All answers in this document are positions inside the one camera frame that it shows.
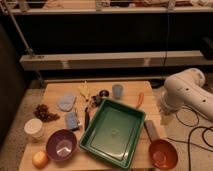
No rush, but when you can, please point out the orange bowl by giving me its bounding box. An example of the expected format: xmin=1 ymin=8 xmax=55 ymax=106
xmin=149 ymin=139 xmax=178 ymax=170

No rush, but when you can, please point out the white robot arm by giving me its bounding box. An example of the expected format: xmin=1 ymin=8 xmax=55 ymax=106
xmin=159 ymin=68 xmax=213 ymax=122

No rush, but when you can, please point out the green plastic tray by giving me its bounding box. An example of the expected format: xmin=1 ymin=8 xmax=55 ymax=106
xmin=79 ymin=99 xmax=146 ymax=169

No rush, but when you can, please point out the small dark round can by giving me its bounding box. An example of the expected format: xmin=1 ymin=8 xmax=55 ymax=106
xmin=99 ymin=90 xmax=109 ymax=98

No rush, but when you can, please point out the light blue cup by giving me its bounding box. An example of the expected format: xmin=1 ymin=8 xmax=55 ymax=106
xmin=112 ymin=84 xmax=123 ymax=99

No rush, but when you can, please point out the yellow banana toy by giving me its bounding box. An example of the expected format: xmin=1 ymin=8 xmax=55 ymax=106
xmin=78 ymin=82 xmax=90 ymax=101

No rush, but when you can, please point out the orange carrot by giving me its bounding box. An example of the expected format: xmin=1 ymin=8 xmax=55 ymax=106
xmin=136 ymin=92 xmax=144 ymax=108

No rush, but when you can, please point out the blue sponge block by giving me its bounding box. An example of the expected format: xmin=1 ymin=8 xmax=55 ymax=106
xmin=65 ymin=112 xmax=79 ymax=130

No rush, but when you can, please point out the wooden slatted table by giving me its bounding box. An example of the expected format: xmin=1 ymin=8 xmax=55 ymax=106
xmin=19 ymin=81 xmax=167 ymax=171

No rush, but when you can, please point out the grey rectangular block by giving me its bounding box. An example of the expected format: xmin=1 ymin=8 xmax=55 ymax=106
xmin=145 ymin=120 xmax=159 ymax=141

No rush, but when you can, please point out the dark brown grape bunch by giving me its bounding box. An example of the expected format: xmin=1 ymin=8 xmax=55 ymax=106
xmin=34 ymin=104 xmax=60 ymax=122

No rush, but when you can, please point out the purple bowl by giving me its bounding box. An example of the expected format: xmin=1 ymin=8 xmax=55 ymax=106
xmin=46 ymin=129 xmax=77 ymax=162

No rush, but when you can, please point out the white cylindrical container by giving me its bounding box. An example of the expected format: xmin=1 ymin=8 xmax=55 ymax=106
xmin=24 ymin=118 xmax=44 ymax=139

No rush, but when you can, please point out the orange fruit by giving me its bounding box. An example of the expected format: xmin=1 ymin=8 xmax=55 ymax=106
xmin=32 ymin=151 xmax=49 ymax=169

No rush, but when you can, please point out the black handled tool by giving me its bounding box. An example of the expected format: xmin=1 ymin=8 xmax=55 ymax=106
xmin=84 ymin=95 xmax=102 ymax=129

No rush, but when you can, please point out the white lower shelf rail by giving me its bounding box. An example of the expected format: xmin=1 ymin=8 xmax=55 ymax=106
xmin=20 ymin=51 xmax=213 ymax=71

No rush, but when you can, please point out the white shelf rail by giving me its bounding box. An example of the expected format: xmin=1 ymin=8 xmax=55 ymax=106
xmin=20 ymin=51 xmax=213 ymax=71
xmin=0 ymin=0 xmax=213 ymax=15

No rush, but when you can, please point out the white upper shelf rail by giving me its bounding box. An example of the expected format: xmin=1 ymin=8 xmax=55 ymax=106
xmin=0 ymin=0 xmax=213 ymax=15

